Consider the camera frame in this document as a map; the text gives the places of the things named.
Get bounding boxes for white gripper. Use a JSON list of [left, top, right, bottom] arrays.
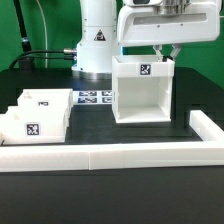
[[117, 0, 221, 62]]

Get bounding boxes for white drawer cabinet frame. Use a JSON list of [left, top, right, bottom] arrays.
[[112, 55, 175, 123]]

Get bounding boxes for white drawer box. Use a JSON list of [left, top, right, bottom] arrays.
[[0, 106, 68, 145], [17, 89, 73, 118]]

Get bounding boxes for white front drawer box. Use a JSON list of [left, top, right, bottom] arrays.
[[0, 106, 68, 145]]

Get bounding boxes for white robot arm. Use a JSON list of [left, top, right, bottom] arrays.
[[72, 0, 222, 80]]

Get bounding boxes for white marker sheet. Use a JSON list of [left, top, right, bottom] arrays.
[[73, 90, 112, 105]]

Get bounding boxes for black pole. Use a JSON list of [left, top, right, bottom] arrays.
[[13, 0, 31, 52]]

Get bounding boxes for black cable with connector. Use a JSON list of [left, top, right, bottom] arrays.
[[9, 48, 78, 70]]

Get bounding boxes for white boundary fence rail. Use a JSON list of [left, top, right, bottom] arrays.
[[0, 110, 224, 172]]

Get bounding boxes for white thin cable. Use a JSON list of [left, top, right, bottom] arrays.
[[35, 0, 49, 69]]

